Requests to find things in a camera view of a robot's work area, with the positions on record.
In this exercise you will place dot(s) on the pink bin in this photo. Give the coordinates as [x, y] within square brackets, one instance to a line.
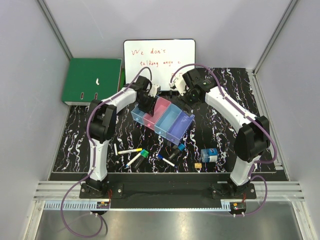
[160, 107]

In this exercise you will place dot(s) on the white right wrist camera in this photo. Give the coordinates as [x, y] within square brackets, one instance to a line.
[179, 84]

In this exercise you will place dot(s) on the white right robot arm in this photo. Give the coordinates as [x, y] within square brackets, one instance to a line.
[252, 132]

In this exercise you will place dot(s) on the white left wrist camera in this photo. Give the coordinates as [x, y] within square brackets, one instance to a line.
[155, 88]

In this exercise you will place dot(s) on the white chalk stick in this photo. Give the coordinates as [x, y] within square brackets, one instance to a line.
[115, 149]

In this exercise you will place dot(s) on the blue gel jar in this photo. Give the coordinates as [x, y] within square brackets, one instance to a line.
[209, 155]

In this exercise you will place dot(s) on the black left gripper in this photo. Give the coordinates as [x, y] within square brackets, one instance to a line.
[150, 108]

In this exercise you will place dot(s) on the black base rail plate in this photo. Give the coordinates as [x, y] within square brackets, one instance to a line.
[166, 190]

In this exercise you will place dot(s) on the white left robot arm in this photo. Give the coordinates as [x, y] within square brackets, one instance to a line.
[101, 127]

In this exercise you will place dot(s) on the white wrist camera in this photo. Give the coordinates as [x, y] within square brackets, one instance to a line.
[179, 84]
[155, 88]

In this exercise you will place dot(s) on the purple bin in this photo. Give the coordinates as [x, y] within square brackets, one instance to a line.
[179, 127]

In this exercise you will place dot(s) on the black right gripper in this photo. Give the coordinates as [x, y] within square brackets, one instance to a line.
[184, 101]

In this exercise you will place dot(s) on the black marker green cap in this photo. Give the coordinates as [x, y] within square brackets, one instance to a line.
[143, 155]

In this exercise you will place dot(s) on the white dry-erase board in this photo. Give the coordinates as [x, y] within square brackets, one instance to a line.
[162, 56]

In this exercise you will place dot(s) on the green ring binder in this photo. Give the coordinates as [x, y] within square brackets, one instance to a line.
[90, 79]

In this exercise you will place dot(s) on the white pen blue cap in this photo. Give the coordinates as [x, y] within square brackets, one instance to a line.
[165, 160]

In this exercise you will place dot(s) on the black marker blue cap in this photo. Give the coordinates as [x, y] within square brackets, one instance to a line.
[176, 151]

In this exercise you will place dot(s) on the small yellow eraser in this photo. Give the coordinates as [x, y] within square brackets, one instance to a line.
[198, 165]

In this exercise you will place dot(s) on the light blue bin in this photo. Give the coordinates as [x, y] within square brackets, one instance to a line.
[138, 115]
[168, 118]

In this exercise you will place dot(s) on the white marker yellow cap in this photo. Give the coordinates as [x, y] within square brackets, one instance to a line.
[129, 151]

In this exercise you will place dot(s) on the white pen blue tip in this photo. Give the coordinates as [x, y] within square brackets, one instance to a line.
[133, 160]

